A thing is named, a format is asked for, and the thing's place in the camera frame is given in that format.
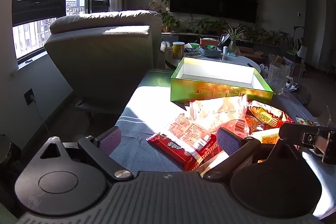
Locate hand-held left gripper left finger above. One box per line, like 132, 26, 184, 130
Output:
39, 126, 132, 181

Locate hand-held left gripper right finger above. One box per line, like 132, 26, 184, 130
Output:
203, 127, 300, 180

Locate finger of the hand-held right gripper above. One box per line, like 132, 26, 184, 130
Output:
279, 122, 322, 147

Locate green printed snack packet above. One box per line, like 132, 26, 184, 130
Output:
295, 116, 317, 126

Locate yellow snack packet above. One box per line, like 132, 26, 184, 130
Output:
247, 128, 281, 145

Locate pale orange snack packet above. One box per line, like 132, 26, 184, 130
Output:
198, 151, 231, 178

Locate brown speckled snack packet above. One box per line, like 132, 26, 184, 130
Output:
245, 115, 261, 133

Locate yellow crinkled chip bag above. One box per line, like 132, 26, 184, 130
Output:
248, 100, 292, 128

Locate green cardboard box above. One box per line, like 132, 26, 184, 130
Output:
170, 57, 274, 104

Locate red snack packet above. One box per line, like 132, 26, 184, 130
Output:
146, 132, 219, 172

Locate blue striped tablecloth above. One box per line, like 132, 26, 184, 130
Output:
110, 69, 336, 218

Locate clear glass mug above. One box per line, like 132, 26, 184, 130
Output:
268, 63, 294, 95

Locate beige armchair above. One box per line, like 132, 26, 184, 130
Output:
43, 10, 163, 119

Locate tall plant in white pot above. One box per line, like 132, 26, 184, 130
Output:
285, 26, 307, 59

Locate grey plastic tray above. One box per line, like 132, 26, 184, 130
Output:
199, 46, 222, 58

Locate open cardboard box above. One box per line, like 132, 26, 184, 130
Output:
238, 46, 264, 60

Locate glass vase with plant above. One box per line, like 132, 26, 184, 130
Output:
223, 26, 246, 54

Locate orange box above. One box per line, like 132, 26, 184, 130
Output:
200, 38, 219, 46

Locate yellow green canister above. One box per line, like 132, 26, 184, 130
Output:
172, 42, 185, 60

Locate low grey console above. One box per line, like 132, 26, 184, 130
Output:
161, 32, 280, 49

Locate row of potted plants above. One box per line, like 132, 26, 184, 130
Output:
161, 11, 289, 46

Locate white power cable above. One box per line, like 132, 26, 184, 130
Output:
31, 97, 51, 136

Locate black wall socket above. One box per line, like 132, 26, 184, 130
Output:
24, 88, 35, 106

